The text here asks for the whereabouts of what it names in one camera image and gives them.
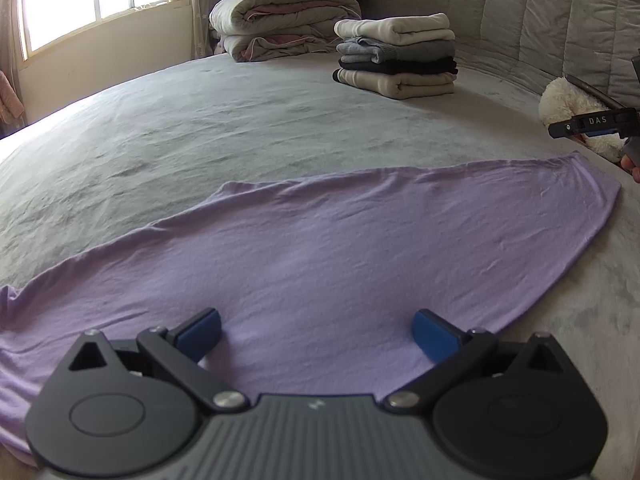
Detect folded white garment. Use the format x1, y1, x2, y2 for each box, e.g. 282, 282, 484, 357
334, 12, 456, 47

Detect white plush toy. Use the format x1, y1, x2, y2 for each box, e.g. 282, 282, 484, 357
537, 76, 626, 163

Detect black flat device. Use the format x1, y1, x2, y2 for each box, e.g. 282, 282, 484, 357
565, 75, 626, 110

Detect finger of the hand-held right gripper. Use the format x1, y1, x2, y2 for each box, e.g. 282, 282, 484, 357
547, 108, 632, 140

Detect window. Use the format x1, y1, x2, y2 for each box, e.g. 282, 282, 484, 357
17, 0, 183, 58

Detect grey quilted headboard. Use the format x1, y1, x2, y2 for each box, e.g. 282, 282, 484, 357
360, 0, 640, 106

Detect folded black garment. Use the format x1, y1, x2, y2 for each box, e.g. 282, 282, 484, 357
339, 55, 458, 76

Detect folded grey sweater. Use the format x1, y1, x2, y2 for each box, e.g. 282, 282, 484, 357
336, 36, 456, 63

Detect grey bed cover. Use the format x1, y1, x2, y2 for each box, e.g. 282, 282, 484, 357
0, 50, 640, 480

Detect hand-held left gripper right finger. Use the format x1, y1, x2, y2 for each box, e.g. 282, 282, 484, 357
382, 308, 571, 415

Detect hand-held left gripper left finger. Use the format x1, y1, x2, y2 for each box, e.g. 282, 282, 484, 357
67, 308, 251, 415

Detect folded grey pink quilt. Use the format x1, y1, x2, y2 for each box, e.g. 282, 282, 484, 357
209, 0, 362, 63

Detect lilac pants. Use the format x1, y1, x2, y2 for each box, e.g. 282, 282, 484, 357
0, 152, 622, 466

